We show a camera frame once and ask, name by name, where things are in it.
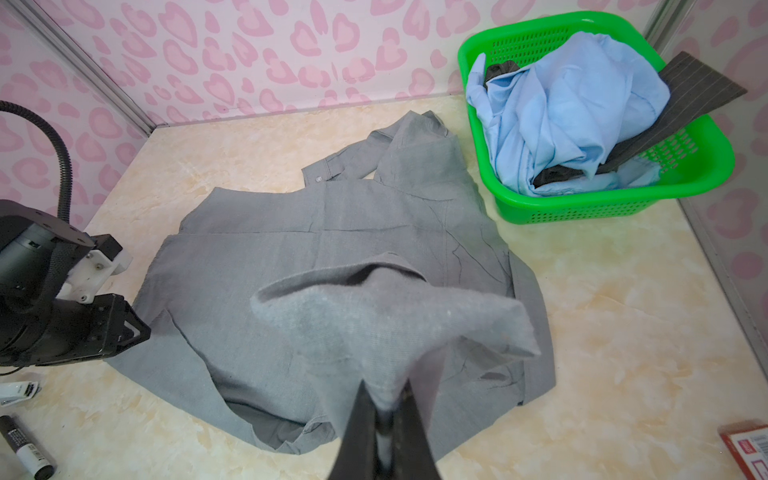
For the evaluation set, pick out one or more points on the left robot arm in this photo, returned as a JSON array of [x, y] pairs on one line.
[[38, 251]]

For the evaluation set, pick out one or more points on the grey long sleeve shirt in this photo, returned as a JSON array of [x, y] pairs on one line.
[[268, 312]]

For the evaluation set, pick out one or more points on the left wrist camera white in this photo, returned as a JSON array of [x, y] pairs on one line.
[[85, 279]]

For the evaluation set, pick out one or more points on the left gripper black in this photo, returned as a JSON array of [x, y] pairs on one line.
[[76, 332]]

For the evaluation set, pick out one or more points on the black marker pen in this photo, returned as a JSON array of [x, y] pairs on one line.
[[32, 458]]

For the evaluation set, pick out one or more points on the green plastic basket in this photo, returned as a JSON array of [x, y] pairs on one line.
[[695, 160]]

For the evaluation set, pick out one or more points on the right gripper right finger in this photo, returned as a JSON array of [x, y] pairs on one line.
[[411, 455]]

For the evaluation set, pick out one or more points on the black shirt in basket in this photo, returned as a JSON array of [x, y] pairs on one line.
[[678, 108]]

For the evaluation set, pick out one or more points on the red white label card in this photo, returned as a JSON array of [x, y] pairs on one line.
[[747, 443]]

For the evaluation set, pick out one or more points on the light blue shirt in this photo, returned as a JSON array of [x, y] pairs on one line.
[[558, 114]]

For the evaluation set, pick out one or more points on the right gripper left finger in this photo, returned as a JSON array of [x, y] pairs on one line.
[[357, 457]]

